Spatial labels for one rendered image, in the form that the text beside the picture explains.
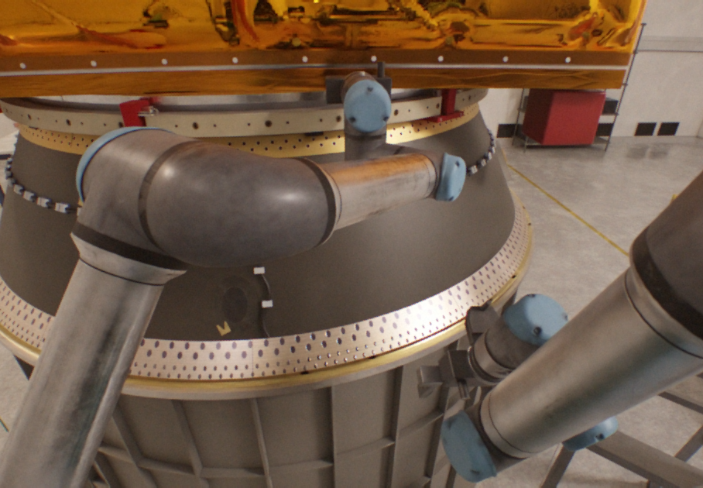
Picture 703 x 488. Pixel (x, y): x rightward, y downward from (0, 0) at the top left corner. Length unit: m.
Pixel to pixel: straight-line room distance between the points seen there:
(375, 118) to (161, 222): 0.41
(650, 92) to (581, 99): 7.50
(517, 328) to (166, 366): 0.77
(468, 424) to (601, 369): 0.21
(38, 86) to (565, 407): 1.15
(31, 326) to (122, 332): 0.88
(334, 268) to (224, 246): 0.64
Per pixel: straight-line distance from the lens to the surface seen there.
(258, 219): 0.34
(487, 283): 1.25
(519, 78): 1.10
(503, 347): 0.62
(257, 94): 0.95
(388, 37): 0.98
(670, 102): 9.04
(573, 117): 1.23
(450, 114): 1.15
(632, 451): 1.37
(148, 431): 1.30
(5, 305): 1.46
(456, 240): 1.17
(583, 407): 0.37
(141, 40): 1.03
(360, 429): 1.25
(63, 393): 0.48
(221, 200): 0.34
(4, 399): 3.14
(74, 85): 1.13
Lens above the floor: 1.89
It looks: 30 degrees down
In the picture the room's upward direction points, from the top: straight up
